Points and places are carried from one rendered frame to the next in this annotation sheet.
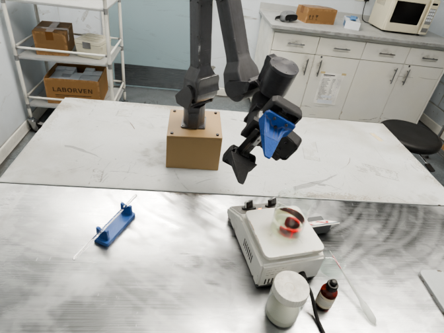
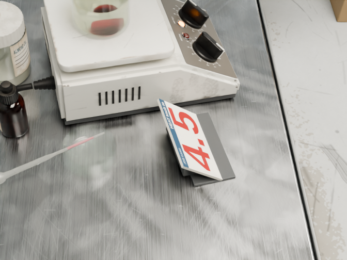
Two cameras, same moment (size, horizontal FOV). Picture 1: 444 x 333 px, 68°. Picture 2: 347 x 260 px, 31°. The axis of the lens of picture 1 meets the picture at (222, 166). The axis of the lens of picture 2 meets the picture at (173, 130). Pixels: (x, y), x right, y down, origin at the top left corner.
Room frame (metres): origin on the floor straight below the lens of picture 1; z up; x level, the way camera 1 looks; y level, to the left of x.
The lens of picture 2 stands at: (0.53, -0.63, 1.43)
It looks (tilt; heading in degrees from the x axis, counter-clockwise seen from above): 51 degrees down; 90
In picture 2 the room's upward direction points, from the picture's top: 6 degrees clockwise
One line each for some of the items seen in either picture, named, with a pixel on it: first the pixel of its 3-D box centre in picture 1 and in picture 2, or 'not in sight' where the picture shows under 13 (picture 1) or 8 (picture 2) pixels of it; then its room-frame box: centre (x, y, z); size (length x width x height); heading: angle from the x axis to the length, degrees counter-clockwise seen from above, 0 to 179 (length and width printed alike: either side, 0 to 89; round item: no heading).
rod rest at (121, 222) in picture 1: (115, 222); not in sight; (0.47, 0.20, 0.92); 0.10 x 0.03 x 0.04; 164
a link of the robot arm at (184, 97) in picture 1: (197, 92); not in sight; (0.78, 0.09, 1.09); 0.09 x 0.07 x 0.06; 138
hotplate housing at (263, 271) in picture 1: (273, 236); (130, 49); (0.48, -0.12, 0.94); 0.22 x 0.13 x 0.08; 20
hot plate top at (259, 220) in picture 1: (283, 230); (107, 23); (0.45, -0.13, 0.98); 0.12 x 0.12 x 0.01; 20
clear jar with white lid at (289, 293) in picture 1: (286, 299); (0, 46); (0.33, -0.14, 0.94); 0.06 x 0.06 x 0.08
